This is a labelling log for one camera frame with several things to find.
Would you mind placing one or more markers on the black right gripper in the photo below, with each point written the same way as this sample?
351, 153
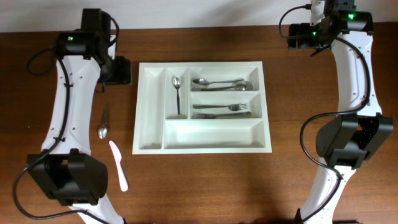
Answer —
304, 41

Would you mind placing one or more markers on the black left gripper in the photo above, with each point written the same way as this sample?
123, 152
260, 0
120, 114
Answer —
124, 74

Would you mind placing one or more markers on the small steel measuring spoon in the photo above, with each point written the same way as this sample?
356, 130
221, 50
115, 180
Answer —
177, 84

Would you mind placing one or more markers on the steel tablespoon long handle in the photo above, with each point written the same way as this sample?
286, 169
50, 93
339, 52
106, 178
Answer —
201, 83

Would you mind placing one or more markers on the white plastic knife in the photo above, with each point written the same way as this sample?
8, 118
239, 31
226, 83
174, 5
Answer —
118, 157

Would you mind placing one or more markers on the large steel fork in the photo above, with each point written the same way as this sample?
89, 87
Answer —
221, 115

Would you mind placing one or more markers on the small steel fork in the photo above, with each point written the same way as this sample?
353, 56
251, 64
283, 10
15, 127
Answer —
233, 107

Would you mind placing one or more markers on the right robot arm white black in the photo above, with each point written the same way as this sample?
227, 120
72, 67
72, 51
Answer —
358, 128

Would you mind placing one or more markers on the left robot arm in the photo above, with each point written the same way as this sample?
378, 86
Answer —
64, 169

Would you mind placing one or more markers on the white plastic cutlery tray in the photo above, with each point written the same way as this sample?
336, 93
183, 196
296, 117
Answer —
160, 130

